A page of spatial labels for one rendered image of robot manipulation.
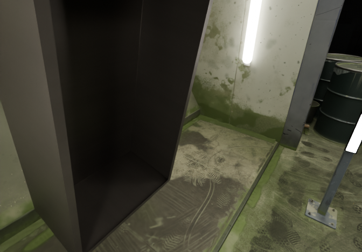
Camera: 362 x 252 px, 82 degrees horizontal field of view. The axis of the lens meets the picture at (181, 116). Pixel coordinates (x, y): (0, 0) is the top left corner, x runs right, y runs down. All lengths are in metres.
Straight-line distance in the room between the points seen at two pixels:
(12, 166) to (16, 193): 0.18
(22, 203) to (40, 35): 1.49
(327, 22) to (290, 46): 0.34
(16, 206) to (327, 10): 2.81
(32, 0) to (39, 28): 0.04
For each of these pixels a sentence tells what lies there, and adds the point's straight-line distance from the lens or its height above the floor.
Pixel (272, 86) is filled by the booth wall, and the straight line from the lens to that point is 2.51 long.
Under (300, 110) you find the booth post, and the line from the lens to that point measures 2.53.
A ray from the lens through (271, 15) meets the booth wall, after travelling 2.45.
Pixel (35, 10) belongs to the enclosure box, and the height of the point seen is 1.38.
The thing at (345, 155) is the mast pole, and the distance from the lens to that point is 1.76.
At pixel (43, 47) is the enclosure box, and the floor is 1.32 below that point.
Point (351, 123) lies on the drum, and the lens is 3.05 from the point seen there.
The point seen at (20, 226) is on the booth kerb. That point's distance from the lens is 1.88.
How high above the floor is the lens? 1.38
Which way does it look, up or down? 26 degrees down
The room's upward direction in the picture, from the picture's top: 1 degrees clockwise
